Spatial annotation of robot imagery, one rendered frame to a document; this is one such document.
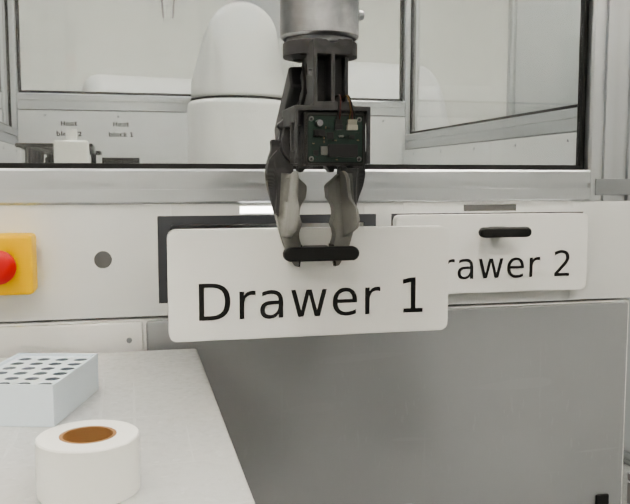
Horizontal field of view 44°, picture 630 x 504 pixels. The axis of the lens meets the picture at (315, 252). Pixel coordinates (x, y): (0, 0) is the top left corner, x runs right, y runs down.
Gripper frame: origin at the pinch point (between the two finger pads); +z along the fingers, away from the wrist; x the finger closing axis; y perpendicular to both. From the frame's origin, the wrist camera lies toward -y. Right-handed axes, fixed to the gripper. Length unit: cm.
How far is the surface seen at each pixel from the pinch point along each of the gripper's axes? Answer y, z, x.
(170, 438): 10.7, 14.5, -15.0
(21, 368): -3.0, 11.0, -28.5
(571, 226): -24.5, -0.6, 43.4
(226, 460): 17.0, 14.5, -11.0
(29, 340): -26.4, 12.8, -30.6
